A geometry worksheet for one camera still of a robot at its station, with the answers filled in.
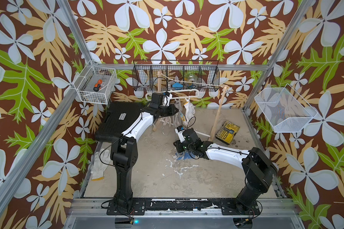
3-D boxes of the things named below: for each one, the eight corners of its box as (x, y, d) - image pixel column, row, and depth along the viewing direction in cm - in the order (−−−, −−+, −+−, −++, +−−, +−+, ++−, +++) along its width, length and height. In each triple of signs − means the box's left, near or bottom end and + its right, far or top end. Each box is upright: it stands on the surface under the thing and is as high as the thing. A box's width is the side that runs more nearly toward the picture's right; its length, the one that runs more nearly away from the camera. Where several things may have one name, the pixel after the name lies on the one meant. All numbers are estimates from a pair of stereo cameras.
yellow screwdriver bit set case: (214, 137, 105) (215, 134, 101) (225, 122, 114) (226, 119, 110) (228, 146, 100) (230, 143, 97) (239, 129, 109) (241, 126, 106)
